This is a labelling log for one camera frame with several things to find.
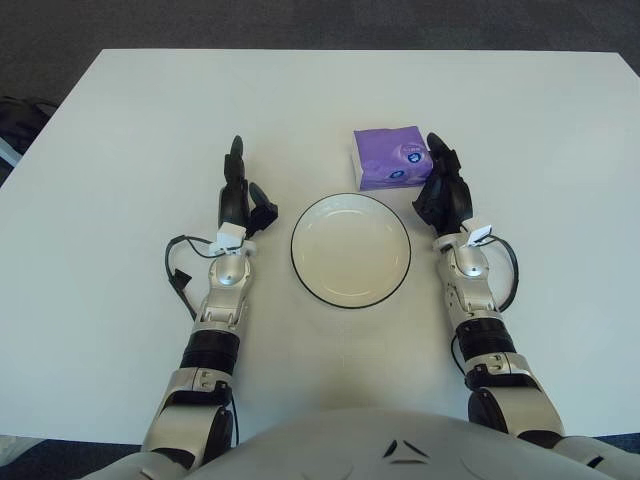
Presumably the white plate with black rim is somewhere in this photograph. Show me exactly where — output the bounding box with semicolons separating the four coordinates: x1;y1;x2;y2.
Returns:
290;193;413;310

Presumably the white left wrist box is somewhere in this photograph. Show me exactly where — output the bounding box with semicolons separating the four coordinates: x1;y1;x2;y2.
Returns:
208;224;247;256

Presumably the purple tissue paper pack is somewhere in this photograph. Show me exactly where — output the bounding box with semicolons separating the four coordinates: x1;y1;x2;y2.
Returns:
352;128;434;192

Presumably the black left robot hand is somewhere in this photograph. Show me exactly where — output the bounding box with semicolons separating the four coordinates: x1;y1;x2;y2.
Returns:
217;134;279;237

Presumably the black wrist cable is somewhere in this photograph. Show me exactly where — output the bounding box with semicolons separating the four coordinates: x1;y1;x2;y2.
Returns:
479;232;521;314
165;234;224;321

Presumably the white floor object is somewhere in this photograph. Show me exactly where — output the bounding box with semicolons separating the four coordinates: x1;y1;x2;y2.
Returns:
0;433;31;454

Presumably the black bag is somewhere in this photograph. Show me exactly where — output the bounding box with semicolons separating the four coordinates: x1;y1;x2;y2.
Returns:
0;95;59;166

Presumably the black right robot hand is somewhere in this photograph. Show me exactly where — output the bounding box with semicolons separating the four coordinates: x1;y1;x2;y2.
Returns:
410;132;474;235

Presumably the white flat board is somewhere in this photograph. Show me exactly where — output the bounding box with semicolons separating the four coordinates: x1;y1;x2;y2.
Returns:
0;134;22;166

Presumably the grey robot torso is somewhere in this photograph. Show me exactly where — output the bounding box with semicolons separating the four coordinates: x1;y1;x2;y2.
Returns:
74;405;640;480

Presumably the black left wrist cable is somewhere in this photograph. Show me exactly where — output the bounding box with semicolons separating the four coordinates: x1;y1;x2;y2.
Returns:
165;234;224;321

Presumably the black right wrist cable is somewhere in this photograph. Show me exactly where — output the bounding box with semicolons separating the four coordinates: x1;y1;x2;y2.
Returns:
479;232;521;314

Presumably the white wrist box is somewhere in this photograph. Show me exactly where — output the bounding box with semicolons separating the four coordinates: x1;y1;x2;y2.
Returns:
208;224;247;256
467;225;494;250

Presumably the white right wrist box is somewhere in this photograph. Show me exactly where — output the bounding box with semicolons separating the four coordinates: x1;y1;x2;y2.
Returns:
467;225;494;250

